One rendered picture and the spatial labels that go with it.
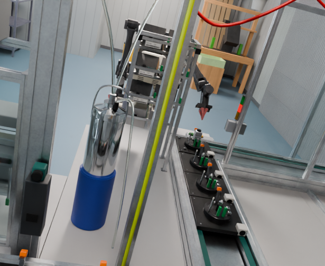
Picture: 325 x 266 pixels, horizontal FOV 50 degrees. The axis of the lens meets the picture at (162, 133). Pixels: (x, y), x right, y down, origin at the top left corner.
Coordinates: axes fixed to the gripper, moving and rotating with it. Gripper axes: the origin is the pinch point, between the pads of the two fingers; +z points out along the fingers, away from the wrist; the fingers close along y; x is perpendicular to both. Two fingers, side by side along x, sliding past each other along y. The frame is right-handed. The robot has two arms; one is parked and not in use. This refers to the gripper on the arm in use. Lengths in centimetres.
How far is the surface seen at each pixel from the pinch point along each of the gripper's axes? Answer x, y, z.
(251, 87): -31.4, 19.1, -13.9
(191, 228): -53, -13, 72
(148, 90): -23.1, -39.9, -1.9
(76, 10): 476, -183, -359
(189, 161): -6.2, -6.3, 31.1
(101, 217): -51, -53, 73
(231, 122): -13.4, 15.2, 3.5
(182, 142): 15.2, -8.0, 14.2
